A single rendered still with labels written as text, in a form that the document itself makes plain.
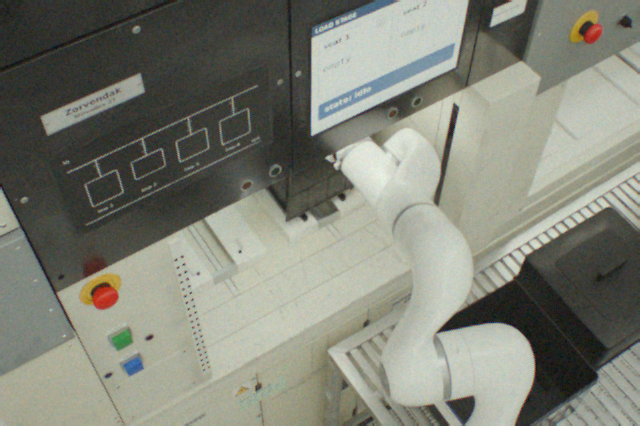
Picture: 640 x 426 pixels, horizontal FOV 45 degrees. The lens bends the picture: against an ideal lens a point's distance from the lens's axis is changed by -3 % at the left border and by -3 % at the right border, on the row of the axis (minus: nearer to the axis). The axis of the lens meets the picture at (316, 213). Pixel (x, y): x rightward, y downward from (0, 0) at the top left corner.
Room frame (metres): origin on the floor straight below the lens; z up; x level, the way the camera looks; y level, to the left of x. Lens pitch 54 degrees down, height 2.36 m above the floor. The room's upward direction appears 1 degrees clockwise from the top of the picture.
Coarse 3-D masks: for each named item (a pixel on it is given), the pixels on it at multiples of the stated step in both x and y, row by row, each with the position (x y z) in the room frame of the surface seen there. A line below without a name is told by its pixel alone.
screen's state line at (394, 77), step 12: (444, 48) 0.93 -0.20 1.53; (420, 60) 0.90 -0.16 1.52; (432, 60) 0.92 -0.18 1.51; (444, 60) 0.93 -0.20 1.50; (396, 72) 0.88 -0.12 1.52; (408, 72) 0.89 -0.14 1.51; (420, 72) 0.91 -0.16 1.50; (372, 84) 0.85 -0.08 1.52; (384, 84) 0.87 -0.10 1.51; (396, 84) 0.88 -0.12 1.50; (348, 96) 0.83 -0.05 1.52; (360, 96) 0.84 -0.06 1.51; (324, 108) 0.80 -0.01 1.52; (336, 108) 0.82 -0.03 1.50
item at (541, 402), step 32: (512, 288) 0.87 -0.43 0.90; (448, 320) 0.78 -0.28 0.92; (480, 320) 0.84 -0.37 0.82; (512, 320) 0.85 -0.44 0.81; (544, 320) 0.79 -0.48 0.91; (544, 352) 0.76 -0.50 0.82; (576, 352) 0.70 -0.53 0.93; (544, 384) 0.70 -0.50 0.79; (576, 384) 0.67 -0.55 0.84; (448, 416) 0.60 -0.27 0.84; (544, 416) 0.57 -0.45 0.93
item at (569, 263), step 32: (608, 224) 1.07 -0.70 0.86; (544, 256) 0.98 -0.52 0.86; (576, 256) 0.98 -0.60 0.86; (608, 256) 0.98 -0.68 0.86; (544, 288) 0.91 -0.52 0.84; (576, 288) 0.90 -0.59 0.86; (608, 288) 0.90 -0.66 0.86; (576, 320) 0.82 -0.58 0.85; (608, 320) 0.82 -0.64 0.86; (608, 352) 0.75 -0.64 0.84
